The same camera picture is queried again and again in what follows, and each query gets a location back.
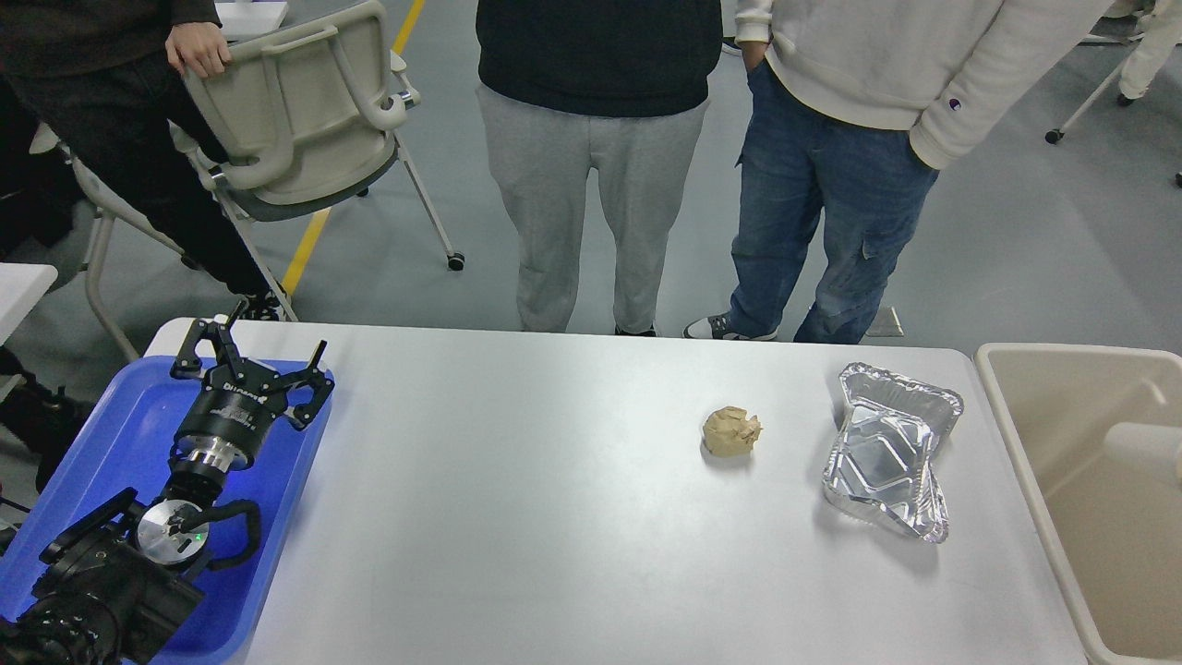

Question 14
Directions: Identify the white paper cup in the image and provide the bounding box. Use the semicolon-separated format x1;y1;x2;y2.
1102;422;1181;487

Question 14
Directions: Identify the beige plastic bin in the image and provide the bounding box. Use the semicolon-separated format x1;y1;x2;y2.
975;344;1181;664

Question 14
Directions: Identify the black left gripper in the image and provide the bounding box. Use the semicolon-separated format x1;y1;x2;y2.
170;317;336;470

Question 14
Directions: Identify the blue plastic tray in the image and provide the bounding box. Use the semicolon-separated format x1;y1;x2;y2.
1;357;331;664

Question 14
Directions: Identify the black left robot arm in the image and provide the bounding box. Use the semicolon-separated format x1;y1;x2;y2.
4;320;336;664

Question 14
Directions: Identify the crumpled brown paper ball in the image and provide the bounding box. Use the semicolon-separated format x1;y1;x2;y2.
702;405;764;457

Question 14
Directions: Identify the person in black clothes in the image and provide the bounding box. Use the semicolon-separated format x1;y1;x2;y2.
1;1;286;321

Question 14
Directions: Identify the seated person's right hand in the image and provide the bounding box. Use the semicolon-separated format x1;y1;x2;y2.
165;22;233;79

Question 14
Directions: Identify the background chair leg with castor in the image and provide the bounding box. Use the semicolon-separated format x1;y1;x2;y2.
1043;52;1132;146

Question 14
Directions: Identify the crumpled aluminium foil tray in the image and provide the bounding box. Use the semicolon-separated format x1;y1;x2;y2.
821;361;965;545

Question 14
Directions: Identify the person in grey sweatpants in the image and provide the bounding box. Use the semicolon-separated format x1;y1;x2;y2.
476;0;725;337

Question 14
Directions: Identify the person in cream clothes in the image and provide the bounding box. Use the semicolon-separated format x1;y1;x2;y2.
1117;1;1181;107

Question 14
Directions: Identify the beige folding chair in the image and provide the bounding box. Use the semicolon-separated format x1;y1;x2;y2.
69;0;465;361

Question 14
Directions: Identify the person in blue jeans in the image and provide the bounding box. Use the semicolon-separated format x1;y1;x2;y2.
683;1;1108;345

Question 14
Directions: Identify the white side table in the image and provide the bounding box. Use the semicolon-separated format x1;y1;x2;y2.
1;262;58;344

